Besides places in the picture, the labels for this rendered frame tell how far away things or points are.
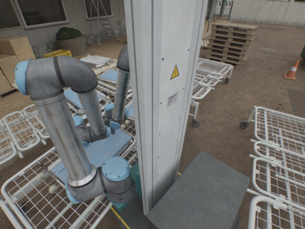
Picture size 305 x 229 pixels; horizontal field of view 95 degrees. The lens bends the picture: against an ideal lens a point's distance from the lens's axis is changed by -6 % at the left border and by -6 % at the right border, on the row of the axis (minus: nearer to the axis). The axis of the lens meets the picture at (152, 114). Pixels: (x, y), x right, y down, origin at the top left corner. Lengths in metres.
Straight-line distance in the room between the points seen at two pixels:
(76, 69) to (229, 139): 2.31
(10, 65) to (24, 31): 2.86
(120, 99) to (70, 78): 0.53
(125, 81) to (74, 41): 5.65
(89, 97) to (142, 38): 0.40
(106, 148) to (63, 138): 0.84
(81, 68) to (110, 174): 0.54
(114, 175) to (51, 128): 0.39
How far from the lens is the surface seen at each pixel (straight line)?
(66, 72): 0.60
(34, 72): 0.62
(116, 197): 1.04
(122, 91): 1.03
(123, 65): 0.93
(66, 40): 6.62
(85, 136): 1.07
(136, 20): 0.42
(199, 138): 2.41
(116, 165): 0.89
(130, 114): 1.84
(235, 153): 2.40
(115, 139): 1.56
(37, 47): 7.41
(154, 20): 0.44
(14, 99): 4.46
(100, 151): 1.50
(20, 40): 4.69
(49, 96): 0.64
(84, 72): 0.63
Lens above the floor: 1.67
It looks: 38 degrees down
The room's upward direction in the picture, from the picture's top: straight up
